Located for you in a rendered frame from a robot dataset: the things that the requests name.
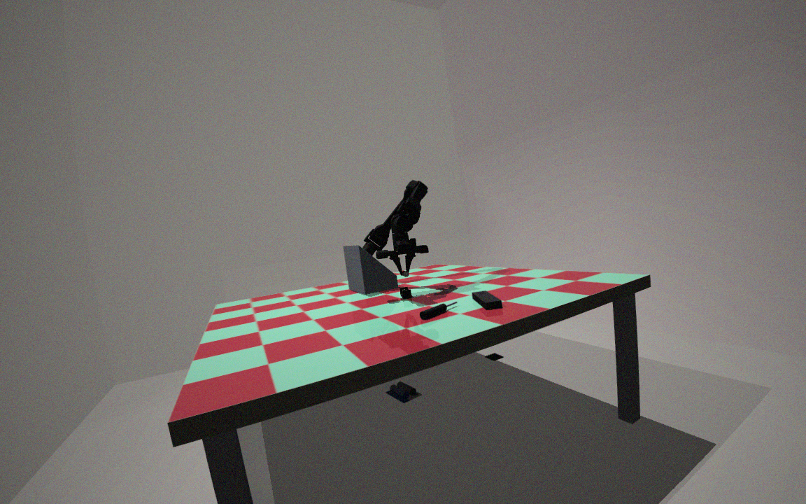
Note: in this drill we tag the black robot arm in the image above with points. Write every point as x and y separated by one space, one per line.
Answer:
402 219

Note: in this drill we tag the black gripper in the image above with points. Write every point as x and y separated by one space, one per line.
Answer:
394 254

